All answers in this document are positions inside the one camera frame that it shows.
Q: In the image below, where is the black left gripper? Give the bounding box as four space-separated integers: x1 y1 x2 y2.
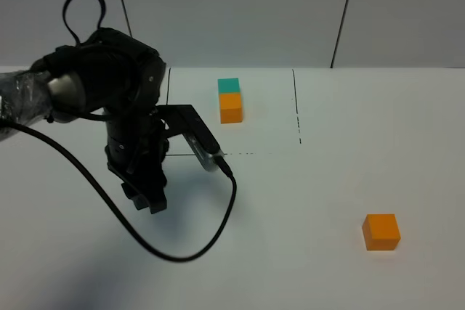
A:
105 107 169 214

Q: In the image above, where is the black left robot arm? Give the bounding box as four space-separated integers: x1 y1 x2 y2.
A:
1 28 169 213

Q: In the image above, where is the template orange block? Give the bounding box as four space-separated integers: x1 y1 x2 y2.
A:
219 92 243 124

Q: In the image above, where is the template teal block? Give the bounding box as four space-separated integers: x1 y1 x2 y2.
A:
217 78 240 94

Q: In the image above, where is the black left camera cable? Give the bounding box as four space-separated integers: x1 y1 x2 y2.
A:
0 121 238 262

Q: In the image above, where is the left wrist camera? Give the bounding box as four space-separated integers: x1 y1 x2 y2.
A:
156 105 224 172

